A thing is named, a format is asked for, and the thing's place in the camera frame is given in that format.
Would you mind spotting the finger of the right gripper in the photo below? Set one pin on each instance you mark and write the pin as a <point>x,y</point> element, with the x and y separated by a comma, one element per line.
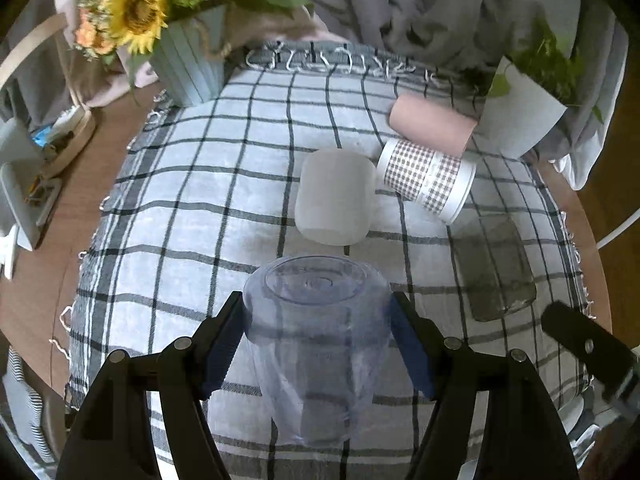
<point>606,358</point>

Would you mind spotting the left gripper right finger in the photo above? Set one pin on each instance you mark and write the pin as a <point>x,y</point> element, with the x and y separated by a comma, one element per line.
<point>523,437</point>

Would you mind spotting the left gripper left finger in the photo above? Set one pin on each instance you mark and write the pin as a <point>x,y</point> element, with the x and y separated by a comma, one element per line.
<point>111,435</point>

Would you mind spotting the clear plastic cup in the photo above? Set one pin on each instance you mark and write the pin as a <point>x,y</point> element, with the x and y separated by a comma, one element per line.
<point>318,329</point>

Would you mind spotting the checkered paper cup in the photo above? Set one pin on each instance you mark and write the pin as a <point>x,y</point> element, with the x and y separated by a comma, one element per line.
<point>438,182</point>

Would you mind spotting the white frosted cup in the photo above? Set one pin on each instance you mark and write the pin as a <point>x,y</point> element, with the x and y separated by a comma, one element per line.
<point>335,197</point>

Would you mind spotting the pink cup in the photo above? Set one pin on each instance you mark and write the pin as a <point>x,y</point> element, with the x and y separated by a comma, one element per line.
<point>429,124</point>

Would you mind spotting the white floor lamp pole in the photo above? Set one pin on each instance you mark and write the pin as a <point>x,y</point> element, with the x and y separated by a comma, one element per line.
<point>622,228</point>

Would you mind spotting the smoky square glass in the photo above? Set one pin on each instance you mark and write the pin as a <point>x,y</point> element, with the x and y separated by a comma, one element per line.
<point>494,267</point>

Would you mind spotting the white plant pot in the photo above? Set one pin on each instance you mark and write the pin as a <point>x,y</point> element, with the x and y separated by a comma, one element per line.
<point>517,112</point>

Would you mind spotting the green pothos plant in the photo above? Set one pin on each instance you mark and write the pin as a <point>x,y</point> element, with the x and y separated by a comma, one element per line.
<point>540,56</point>

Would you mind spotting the checkered tablecloth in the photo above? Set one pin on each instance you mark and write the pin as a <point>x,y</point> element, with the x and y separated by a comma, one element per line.
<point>206,195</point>

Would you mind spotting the grey curtain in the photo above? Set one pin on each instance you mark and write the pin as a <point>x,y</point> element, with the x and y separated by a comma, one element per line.
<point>474,35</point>

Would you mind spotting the ribbed blue vase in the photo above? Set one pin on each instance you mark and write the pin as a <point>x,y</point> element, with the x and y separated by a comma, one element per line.
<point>187,57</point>

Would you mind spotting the beige curtain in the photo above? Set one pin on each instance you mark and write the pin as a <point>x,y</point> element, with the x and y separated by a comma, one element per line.
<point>100,84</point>

